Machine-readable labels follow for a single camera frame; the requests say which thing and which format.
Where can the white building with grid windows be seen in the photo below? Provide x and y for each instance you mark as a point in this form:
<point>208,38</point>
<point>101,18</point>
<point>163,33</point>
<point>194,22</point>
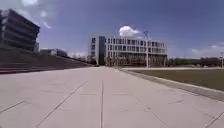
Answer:
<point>133,50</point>

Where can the pale concrete slab plaza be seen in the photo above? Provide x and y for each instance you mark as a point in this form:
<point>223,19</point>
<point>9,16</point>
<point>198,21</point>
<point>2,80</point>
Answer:
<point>100,96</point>

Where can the tall pale pole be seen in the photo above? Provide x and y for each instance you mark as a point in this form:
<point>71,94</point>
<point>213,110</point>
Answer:
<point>147,50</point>

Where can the low grey building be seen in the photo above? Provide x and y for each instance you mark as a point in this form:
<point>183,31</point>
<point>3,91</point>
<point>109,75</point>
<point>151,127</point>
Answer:
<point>53,52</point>

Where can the pale kerb strip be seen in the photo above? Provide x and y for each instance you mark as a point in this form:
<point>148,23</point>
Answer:
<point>173,85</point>

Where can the grass lawn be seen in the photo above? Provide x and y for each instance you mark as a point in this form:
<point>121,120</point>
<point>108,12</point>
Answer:
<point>186,76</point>

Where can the wide dark steps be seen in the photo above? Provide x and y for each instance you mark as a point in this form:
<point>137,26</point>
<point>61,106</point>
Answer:
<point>33,61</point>

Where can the distant row of trees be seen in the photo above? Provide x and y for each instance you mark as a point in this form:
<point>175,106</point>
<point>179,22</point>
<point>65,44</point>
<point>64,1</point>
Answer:
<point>196,61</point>

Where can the dark multi-storey building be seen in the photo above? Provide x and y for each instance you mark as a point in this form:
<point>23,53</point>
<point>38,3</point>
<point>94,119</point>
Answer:
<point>18,31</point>

